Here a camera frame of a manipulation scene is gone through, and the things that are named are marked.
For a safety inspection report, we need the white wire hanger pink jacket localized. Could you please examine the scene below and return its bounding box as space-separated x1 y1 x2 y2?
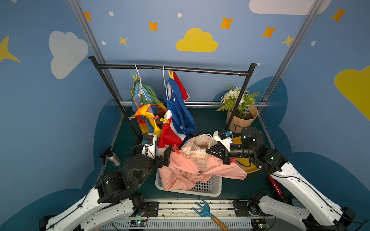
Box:
194 133 214 149

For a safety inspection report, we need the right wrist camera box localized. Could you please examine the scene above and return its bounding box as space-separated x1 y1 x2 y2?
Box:
213 130 233 151

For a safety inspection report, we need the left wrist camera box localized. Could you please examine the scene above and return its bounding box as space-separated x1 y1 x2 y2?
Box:
141 133 157 159

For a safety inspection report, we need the red clothespin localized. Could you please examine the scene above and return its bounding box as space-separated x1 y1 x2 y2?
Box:
172 144 181 155

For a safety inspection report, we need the artificial white flowers plant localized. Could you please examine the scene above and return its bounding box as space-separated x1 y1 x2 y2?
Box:
216 84 261 117

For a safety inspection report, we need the yellow plastic tray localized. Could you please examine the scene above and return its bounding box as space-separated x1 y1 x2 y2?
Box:
233 137 260 174

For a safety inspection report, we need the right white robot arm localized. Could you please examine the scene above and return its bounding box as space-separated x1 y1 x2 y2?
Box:
206 127 356 231

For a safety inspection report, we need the rainbow striped jacket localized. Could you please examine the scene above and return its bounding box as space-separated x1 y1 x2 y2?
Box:
129 80 167 137

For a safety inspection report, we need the green clothespin rainbow jacket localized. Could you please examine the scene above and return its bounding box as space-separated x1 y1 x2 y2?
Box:
131 73 139 81

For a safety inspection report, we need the white plastic laundry basket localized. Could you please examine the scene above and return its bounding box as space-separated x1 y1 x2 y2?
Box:
170 176 223 197

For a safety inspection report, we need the blue red white jacket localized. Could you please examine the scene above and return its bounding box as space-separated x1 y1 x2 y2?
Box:
156 72 196 156

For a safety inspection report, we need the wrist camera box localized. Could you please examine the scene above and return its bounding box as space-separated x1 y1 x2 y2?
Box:
213 130 233 151
141 133 157 159

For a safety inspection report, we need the blue garden fork tool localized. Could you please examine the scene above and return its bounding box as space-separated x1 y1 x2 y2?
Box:
191 197 228 231

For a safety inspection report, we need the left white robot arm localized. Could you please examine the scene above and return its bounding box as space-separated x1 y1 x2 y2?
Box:
39 146 172 231

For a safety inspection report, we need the black clothes rack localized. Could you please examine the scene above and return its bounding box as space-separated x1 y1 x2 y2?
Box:
88 56 258 139

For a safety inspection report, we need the white hanger rainbow jacket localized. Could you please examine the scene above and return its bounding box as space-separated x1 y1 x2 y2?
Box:
134 63 148 102

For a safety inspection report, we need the pink kids jacket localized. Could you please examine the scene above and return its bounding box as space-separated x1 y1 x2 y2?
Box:
159 137 247 191

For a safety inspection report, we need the yellow clothespin lower blue jacket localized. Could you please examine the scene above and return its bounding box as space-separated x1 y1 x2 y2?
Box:
160 118 170 123

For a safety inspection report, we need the yellow clothespin blue jacket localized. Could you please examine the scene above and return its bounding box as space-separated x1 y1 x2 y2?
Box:
168 70 174 79
160 118 170 123

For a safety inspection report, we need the yellow clothespin top blue jacket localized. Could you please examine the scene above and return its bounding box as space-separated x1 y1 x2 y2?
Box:
168 70 174 79

